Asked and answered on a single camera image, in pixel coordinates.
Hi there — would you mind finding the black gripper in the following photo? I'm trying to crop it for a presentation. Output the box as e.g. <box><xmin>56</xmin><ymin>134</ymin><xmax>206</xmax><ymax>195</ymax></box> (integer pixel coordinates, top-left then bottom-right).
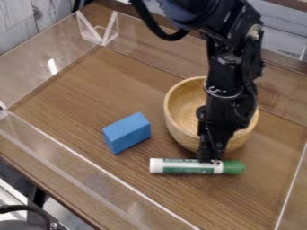
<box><xmin>195</xmin><ymin>3</ymin><xmax>264</xmax><ymax>163</ymax></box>

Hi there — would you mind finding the green Expo marker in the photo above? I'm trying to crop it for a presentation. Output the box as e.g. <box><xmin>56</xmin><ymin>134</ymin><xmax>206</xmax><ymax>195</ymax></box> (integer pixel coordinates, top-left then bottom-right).
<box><xmin>148</xmin><ymin>158</ymin><xmax>246</xmax><ymax>174</ymax></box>

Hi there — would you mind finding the brown wooden bowl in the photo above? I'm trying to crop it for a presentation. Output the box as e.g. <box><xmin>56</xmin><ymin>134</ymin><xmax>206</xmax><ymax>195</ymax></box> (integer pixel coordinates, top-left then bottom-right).
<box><xmin>163</xmin><ymin>75</ymin><xmax>260</xmax><ymax>154</ymax></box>

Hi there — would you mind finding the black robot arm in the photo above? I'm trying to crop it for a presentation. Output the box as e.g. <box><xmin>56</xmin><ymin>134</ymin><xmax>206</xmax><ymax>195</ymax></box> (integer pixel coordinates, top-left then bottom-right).
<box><xmin>162</xmin><ymin>0</ymin><xmax>266</xmax><ymax>163</ymax></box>

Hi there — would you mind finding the blue foam block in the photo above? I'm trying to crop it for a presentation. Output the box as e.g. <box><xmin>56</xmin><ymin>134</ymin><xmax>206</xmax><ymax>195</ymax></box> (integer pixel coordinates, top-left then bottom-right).
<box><xmin>102</xmin><ymin>112</ymin><xmax>151</xmax><ymax>155</ymax></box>

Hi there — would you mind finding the clear acrylic tray wall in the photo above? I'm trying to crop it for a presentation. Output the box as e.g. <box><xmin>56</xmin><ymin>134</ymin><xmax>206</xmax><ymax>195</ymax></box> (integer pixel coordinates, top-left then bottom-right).
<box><xmin>0</xmin><ymin>102</ymin><xmax>200</xmax><ymax>230</ymax></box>

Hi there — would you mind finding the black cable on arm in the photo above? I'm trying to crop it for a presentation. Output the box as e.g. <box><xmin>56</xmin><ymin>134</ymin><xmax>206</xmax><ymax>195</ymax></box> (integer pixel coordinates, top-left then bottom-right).
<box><xmin>130</xmin><ymin>0</ymin><xmax>191</xmax><ymax>42</ymax></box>

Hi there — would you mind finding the black cable lower left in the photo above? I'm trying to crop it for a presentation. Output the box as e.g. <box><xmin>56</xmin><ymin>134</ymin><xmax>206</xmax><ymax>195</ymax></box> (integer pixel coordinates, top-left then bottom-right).
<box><xmin>0</xmin><ymin>204</ymin><xmax>54</xmax><ymax>230</ymax></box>

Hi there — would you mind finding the clear acrylic corner bracket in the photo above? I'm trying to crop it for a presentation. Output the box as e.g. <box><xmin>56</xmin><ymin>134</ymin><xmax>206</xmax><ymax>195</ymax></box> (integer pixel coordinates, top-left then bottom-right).
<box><xmin>76</xmin><ymin>11</ymin><xmax>119</xmax><ymax>47</ymax></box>

